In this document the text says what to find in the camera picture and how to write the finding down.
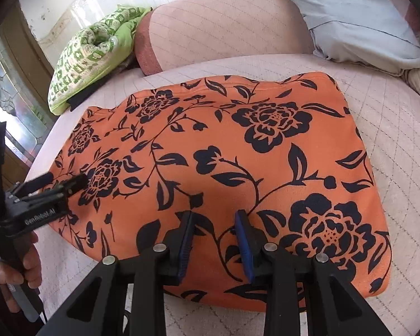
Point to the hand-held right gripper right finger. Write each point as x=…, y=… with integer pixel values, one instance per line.
x=243, y=243

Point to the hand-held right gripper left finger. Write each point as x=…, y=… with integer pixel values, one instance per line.
x=186, y=243

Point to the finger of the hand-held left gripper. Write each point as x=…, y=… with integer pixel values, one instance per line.
x=38, y=182
x=70, y=185

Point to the orange black floral blouse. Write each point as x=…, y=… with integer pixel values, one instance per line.
x=238, y=168

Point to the person's left hand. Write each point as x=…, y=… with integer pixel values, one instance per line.
x=29, y=259

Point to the dark cloth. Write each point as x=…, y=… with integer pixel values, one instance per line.
x=82, y=96

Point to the wooden door with stained glass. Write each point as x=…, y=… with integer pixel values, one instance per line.
x=10, y=91

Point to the green white patterned pillow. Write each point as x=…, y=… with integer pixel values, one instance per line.
x=91, y=49

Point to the pink quilted bolster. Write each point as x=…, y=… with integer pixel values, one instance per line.
x=224, y=24

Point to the light blue pillow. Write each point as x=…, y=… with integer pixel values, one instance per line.
x=350, y=14

